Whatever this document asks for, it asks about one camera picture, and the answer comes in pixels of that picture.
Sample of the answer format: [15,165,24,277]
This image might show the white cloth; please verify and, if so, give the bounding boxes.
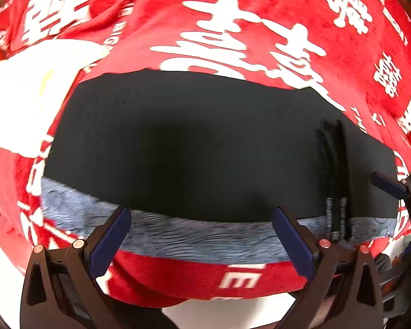
[0,39,108,158]

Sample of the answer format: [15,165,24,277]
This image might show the red printed blanket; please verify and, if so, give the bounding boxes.
[0,0,411,307]

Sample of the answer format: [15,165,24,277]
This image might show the black pants with patterned lining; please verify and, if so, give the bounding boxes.
[40,70,401,264]

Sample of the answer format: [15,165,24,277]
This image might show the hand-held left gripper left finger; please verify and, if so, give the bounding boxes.
[19,206,132,329]

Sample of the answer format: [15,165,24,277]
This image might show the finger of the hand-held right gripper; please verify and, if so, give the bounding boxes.
[371,171,411,235]

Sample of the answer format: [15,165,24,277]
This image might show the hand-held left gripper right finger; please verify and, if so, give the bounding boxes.
[273,206,386,329]

